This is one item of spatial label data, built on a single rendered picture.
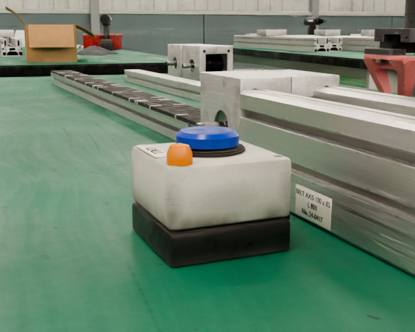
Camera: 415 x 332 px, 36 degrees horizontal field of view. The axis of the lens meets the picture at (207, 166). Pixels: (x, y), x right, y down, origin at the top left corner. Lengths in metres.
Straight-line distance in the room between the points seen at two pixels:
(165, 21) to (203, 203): 11.52
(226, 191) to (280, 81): 0.21
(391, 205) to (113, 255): 0.17
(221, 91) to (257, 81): 0.04
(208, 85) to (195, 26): 11.43
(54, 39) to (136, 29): 9.10
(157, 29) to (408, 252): 11.51
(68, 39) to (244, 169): 2.33
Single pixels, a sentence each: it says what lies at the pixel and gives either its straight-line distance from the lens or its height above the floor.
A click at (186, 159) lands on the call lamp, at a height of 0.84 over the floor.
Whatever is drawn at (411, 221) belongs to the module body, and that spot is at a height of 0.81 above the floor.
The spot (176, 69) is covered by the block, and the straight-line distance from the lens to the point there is 1.67.
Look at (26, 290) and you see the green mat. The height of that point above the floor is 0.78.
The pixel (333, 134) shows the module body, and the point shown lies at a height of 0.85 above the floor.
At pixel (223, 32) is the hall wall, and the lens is 12.20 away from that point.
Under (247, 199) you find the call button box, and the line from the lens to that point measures 0.38.
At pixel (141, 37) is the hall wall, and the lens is 11.78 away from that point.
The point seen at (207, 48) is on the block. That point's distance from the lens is 1.54.
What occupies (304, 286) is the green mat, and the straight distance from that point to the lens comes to 0.36.
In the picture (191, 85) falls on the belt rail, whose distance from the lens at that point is 1.26.
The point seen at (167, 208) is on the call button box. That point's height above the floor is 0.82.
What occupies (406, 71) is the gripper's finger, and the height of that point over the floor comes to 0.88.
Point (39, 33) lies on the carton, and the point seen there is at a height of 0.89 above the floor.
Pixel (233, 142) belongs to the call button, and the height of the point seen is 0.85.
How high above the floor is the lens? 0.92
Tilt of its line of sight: 12 degrees down
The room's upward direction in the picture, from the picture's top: straight up
